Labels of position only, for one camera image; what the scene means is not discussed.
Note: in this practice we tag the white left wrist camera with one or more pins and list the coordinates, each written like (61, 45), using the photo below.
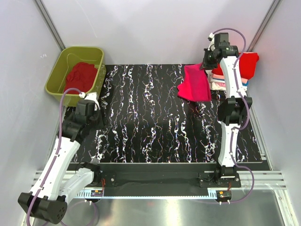
(93, 96)

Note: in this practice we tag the aluminium extrusion rail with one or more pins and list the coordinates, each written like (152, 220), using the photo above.
(205, 179)

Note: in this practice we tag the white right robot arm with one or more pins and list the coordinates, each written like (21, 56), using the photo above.
(233, 112)

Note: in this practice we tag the right orange connector box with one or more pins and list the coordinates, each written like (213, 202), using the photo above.
(224, 194)

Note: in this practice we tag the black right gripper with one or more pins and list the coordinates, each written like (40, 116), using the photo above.
(205, 65)

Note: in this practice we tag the dark red crumpled shirt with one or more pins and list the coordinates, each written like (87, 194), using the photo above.
(82, 77)

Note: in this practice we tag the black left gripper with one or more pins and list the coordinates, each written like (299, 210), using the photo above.
(100, 124)

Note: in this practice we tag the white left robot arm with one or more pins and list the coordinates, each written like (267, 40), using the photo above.
(49, 197)

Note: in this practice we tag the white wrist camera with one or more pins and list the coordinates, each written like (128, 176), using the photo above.
(211, 46)
(93, 96)

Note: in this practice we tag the right corner aluminium post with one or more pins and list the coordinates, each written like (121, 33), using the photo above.
(264, 24)

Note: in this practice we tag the corner aluminium post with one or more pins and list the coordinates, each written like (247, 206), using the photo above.
(50, 24)
(264, 24)

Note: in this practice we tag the left corner aluminium post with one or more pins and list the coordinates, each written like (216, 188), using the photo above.
(50, 24)

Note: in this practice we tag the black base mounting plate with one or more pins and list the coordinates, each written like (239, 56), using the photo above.
(199, 167)

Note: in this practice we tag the orange connector box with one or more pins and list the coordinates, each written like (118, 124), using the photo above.
(224, 194)
(96, 193)

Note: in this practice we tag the bright pink t-shirt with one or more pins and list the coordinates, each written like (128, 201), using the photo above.
(195, 86)

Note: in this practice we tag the olive green plastic bin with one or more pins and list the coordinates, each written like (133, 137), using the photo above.
(68, 58)

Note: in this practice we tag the left orange connector box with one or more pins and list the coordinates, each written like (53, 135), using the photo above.
(96, 193)

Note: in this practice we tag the red folded t-shirt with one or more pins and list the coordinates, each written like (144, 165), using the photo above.
(247, 64)

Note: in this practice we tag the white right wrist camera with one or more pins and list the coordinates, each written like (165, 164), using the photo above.
(211, 46)

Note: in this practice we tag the white slotted cable duct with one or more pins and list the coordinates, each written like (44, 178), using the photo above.
(202, 194)

